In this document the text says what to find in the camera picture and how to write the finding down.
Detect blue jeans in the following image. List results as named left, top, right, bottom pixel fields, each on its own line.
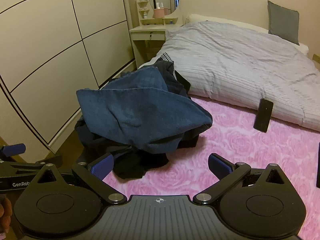
left=76, top=65, right=213, bottom=155

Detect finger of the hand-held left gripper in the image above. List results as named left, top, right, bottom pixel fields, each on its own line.
left=0, top=155, right=62, bottom=178
left=0, top=143, right=26, bottom=158

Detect grey pillow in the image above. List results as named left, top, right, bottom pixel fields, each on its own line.
left=267, top=0, right=300, bottom=46

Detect black smartphone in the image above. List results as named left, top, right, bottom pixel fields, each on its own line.
left=253, top=98, right=274, bottom=133

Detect striped garment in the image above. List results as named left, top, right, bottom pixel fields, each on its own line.
left=139, top=52, right=175, bottom=68

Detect folded black garment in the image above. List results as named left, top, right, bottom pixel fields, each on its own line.
left=316, top=142, right=320, bottom=188

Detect pile of dark clothes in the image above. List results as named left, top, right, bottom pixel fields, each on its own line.
left=74, top=57, right=200, bottom=180

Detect cream shelf organizer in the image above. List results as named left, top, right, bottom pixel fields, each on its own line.
left=136, top=0, right=179, bottom=26

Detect cream wardrobe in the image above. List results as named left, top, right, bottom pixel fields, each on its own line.
left=0, top=0, right=137, bottom=153

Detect cream dressing table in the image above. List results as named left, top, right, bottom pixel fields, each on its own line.
left=129, top=25, right=184, bottom=69

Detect grey striped duvet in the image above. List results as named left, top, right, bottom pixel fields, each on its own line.
left=139, top=21, right=320, bottom=132

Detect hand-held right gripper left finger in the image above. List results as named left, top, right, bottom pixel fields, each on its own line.
left=31, top=153, right=127, bottom=205

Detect pink floral blanket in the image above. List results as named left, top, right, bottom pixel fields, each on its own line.
left=102, top=96, right=320, bottom=240

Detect person's left hand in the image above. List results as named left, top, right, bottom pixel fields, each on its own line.
left=0, top=197, right=12, bottom=230

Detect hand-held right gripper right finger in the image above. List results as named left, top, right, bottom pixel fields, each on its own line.
left=193, top=153, right=292, bottom=205

